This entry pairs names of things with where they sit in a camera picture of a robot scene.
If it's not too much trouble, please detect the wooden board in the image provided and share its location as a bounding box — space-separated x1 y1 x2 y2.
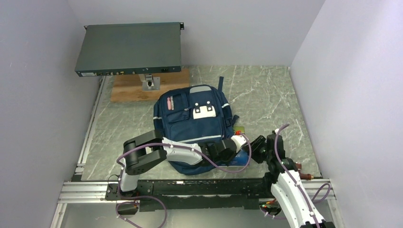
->
110 69 190 103

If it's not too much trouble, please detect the aluminium side rail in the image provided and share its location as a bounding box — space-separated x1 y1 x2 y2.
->
74 76 108 175

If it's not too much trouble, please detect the grey rack server box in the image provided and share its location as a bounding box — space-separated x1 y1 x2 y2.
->
75 22 184 77

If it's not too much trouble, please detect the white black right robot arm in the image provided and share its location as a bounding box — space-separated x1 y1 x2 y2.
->
251 133 335 228

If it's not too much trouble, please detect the aluminium extrusion rail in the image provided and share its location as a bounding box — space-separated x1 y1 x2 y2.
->
58 179 336 204

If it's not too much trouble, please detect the navy blue student backpack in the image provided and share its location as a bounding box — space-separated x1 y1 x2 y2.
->
153 76 240 176

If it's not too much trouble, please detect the grey metal stand bracket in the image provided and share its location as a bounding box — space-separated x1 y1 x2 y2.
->
139 74 161 91

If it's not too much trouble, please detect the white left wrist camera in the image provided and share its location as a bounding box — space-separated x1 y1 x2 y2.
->
230 135 247 152

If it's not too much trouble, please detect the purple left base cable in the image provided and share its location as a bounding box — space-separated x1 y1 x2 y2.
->
115 196 167 228

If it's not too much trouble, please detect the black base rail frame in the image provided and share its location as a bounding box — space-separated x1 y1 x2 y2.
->
105 178 273 209

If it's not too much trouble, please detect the Animal Farm book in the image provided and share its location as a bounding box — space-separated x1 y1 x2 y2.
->
220 125 252 167

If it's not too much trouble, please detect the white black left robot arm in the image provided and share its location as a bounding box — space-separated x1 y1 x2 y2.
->
116 130 247 200

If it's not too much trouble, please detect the copper pipe fitting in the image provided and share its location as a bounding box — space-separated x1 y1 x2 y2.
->
295 162 314 180

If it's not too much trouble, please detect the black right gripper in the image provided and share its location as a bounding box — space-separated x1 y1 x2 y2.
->
241 135 271 163

